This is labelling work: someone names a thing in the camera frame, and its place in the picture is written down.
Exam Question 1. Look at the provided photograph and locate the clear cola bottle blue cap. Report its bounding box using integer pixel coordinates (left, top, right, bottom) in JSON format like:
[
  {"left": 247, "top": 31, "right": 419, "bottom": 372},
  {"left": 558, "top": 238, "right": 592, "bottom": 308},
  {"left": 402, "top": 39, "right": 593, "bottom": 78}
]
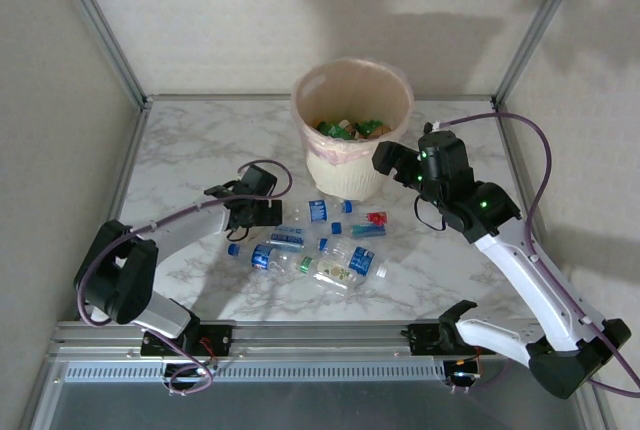
[{"left": 226, "top": 242, "right": 302, "bottom": 273}]

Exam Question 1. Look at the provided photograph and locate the white ribbed plastic bin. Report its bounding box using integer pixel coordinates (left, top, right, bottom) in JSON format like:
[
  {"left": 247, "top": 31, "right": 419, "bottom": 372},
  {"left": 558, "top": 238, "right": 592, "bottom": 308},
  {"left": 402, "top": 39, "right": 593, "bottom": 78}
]
[{"left": 304, "top": 134, "right": 401, "bottom": 203}]

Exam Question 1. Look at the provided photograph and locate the pink translucent bin liner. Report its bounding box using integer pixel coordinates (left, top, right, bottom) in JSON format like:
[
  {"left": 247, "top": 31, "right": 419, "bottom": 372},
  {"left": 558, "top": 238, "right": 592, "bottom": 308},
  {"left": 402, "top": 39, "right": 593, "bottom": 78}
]
[{"left": 290, "top": 57, "right": 416, "bottom": 172}]

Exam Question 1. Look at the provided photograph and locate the crushed clear bottle blue label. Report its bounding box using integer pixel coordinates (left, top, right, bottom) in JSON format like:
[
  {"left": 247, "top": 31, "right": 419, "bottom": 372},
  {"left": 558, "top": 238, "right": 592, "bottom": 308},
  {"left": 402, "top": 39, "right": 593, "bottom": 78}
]
[{"left": 269, "top": 227, "right": 332, "bottom": 251}]

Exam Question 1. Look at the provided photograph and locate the clear bottle blue label blue cap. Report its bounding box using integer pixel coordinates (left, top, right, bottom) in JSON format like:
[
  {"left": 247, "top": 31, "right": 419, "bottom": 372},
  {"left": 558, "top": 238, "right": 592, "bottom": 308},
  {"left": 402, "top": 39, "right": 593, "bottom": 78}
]
[{"left": 288, "top": 197, "right": 355, "bottom": 225}]

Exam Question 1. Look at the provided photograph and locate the clear bottle with blue cap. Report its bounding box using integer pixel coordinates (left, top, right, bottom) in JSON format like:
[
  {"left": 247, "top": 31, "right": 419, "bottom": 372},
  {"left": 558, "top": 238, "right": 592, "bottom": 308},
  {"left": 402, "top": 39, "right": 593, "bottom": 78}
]
[{"left": 305, "top": 220, "right": 344, "bottom": 236}]

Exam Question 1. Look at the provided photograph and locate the clear bottle green white cap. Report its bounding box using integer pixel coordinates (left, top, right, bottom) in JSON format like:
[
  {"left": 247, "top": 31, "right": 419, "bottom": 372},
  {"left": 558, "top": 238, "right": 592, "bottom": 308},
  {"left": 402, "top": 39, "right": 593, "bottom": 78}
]
[{"left": 296, "top": 254, "right": 354, "bottom": 297}]

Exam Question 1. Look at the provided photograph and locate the large clear bottle white cap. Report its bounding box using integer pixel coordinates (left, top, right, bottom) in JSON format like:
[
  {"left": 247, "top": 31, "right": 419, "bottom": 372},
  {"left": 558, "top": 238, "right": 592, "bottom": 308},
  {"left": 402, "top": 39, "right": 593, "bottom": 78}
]
[{"left": 319, "top": 236, "right": 392, "bottom": 287}]

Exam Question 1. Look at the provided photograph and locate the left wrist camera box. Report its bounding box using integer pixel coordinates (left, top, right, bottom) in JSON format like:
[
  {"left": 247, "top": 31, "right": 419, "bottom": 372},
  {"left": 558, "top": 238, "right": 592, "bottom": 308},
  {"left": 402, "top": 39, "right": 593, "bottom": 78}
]
[{"left": 238, "top": 164, "right": 279, "bottom": 198}]

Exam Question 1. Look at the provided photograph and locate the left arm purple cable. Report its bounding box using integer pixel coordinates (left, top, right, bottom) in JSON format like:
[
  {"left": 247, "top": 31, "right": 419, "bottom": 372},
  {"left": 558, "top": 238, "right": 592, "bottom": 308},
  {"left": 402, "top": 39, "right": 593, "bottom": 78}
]
[{"left": 74, "top": 159, "right": 295, "bottom": 396}]

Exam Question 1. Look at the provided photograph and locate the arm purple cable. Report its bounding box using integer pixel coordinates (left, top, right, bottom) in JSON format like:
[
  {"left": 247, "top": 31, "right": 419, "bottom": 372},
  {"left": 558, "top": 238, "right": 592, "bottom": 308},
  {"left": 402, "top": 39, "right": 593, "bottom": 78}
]
[
  {"left": 413, "top": 111, "right": 640, "bottom": 394},
  {"left": 74, "top": 159, "right": 295, "bottom": 396}
]

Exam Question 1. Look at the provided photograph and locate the aluminium side rail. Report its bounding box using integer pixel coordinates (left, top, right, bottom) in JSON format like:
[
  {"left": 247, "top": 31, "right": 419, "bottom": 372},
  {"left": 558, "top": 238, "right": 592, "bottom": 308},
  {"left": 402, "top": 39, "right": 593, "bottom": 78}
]
[
  {"left": 105, "top": 99, "right": 153, "bottom": 232},
  {"left": 491, "top": 99, "right": 577, "bottom": 319}
]

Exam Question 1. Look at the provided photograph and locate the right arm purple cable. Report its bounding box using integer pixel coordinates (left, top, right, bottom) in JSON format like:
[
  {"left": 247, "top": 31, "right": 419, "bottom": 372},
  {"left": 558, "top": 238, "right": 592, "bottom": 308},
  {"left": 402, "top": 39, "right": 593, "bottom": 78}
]
[{"left": 413, "top": 111, "right": 640, "bottom": 394}]

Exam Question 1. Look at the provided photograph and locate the aluminium back rail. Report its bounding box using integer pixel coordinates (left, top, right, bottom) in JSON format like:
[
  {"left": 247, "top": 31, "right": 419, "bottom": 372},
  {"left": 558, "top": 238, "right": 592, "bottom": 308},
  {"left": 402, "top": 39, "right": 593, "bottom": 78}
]
[{"left": 143, "top": 93, "right": 497, "bottom": 104}]

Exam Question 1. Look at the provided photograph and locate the wide aluminium mounting rail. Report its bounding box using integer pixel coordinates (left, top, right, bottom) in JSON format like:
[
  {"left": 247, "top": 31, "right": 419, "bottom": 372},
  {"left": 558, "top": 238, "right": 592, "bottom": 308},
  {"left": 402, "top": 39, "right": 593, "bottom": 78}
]
[{"left": 45, "top": 318, "right": 594, "bottom": 362}]

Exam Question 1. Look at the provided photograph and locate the grey slotted cable duct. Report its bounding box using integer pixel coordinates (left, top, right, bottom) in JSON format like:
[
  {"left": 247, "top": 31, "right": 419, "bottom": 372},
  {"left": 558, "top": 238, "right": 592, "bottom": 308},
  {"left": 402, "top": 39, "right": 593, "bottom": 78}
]
[{"left": 63, "top": 361, "right": 447, "bottom": 383}]

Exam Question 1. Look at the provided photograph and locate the aluminium frame post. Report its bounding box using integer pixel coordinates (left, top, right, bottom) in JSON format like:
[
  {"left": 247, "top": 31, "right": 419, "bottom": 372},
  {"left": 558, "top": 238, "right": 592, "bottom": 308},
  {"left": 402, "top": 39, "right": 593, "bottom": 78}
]
[
  {"left": 47, "top": 0, "right": 153, "bottom": 107},
  {"left": 491, "top": 0, "right": 592, "bottom": 107}
]

